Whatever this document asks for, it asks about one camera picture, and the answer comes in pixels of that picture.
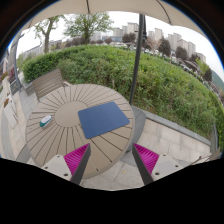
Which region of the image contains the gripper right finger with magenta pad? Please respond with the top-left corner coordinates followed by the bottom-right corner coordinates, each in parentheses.
top-left (132, 143), bottom-right (183, 185)

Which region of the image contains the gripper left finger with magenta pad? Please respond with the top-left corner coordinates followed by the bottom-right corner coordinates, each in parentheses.
top-left (42, 144), bottom-right (91, 185)

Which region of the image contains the blue mouse pad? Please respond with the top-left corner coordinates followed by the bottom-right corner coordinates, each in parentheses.
top-left (78, 102), bottom-right (130, 139)

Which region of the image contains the white and teal computer mouse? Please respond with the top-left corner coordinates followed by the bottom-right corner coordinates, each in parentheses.
top-left (40, 115), bottom-right (52, 128)

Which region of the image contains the round beige slatted table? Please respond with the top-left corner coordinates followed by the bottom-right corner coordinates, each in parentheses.
top-left (26, 84), bottom-right (135, 178)

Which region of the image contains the grey umbrella base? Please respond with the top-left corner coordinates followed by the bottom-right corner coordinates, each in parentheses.
top-left (121, 106), bottom-right (146, 166)

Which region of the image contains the green hedge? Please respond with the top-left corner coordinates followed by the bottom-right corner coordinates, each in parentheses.
top-left (22, 45), bottom-right (224, 149)

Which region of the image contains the beige slatted outdoor chair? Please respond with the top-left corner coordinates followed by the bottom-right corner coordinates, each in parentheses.
top-left (32, 69), bottom-right (65, 100)

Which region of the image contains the dark umbrella pole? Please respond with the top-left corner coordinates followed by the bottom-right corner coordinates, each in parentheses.
top-left (129, 14), bottom-right (145, 105)

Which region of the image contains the beige parasol canopy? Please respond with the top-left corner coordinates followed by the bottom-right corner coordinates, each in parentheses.
top-left (22, 0), bottom-right (206, 37)

